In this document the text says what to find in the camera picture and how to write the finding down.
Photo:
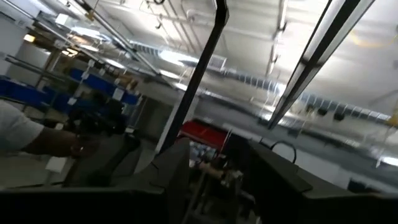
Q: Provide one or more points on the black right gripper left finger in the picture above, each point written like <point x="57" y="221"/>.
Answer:
<point x="149" y="202"/>

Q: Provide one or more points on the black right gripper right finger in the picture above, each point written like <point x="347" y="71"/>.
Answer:
<point x="295" y="208"/>

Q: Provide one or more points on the dark grey office chair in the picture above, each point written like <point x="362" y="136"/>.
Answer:
<point x="102" y="161"/>

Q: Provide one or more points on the red storage bin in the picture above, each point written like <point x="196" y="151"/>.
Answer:
<point x="203" y="133"/>

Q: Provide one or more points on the blue storage bin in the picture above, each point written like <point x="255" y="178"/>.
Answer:
<point x="21" y="91"/>
<point x="93" y="81"/>

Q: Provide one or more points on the thin black pole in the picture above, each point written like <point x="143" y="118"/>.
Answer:
<point x="199" y="71"/>

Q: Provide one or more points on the person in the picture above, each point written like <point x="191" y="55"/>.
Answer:
<point x="15" y="127"/>

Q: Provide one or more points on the silver ribbed ceiling duct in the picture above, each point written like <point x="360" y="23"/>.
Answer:
<point x="248" y="81"/>

